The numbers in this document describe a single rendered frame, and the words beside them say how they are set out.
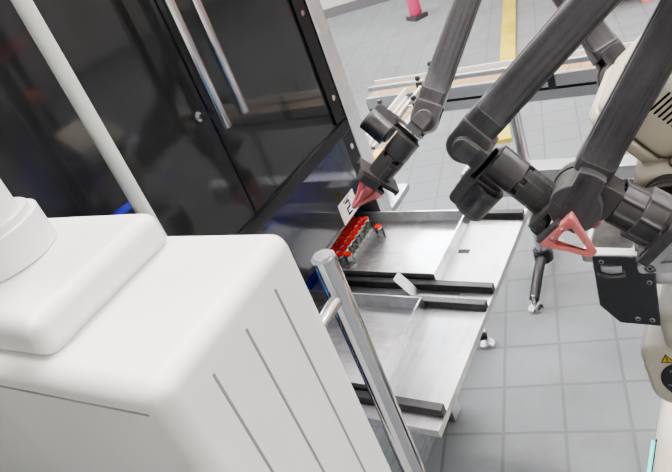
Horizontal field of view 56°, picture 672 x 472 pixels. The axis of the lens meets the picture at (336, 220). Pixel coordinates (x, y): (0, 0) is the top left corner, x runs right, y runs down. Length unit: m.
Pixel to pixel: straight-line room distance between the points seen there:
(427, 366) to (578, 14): 0.73
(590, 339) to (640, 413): 0.36
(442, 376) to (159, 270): 0.83
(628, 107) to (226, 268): 0.64
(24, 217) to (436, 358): 0.92
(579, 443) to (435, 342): 0.99
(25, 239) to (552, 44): 0.70
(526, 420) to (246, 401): 1.88
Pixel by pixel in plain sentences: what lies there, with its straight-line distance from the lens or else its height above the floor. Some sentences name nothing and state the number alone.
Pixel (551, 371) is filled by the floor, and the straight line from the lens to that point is 2.45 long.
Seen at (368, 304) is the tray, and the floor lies 0.88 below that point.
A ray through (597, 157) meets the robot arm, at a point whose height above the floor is 1.31.
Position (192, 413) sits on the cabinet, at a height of 1.51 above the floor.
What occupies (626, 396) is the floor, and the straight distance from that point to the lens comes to 2.36.
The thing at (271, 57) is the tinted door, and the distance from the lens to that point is 1.44.
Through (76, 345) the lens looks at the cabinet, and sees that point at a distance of 0.52.
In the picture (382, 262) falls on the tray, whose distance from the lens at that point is 1.62.
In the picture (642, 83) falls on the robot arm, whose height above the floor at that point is 1.40.
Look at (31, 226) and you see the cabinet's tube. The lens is 0.60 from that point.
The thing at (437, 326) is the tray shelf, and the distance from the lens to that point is 1.39.
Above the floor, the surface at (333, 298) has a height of 1.44.
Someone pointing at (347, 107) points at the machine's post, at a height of 1.23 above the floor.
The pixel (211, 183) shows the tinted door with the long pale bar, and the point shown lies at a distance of 1.25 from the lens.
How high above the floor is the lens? 1.79
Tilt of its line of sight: 29 degrees down
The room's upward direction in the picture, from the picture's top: 22 degrees counter-clockwise
